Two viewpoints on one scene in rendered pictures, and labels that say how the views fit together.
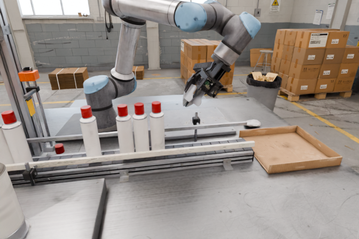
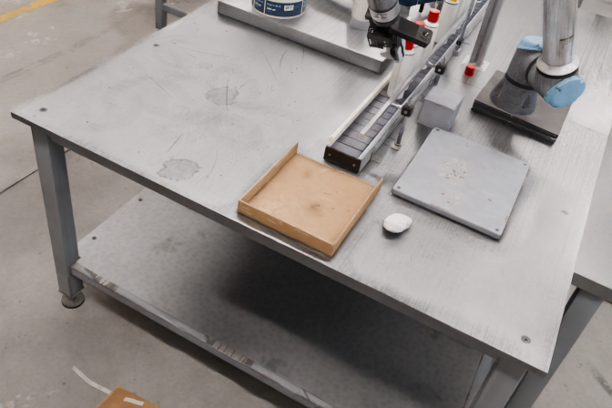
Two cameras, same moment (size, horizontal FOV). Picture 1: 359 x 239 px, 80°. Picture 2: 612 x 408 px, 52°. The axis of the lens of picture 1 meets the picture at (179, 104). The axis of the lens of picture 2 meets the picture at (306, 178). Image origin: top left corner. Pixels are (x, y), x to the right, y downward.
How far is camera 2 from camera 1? 2.11 m
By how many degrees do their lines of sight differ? 97
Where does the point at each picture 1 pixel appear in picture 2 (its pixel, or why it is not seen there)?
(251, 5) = not seen: outside the picture
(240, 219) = (278, 104)
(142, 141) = not seen: hidden behind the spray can
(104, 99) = (513, 65)
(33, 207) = not seen: hidden behind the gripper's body
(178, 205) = (324, 90)
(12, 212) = (358, 6)
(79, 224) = (343, 41)
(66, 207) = (364, 42)
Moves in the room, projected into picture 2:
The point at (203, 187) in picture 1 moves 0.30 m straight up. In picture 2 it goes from (327, 109) to (344, 20)
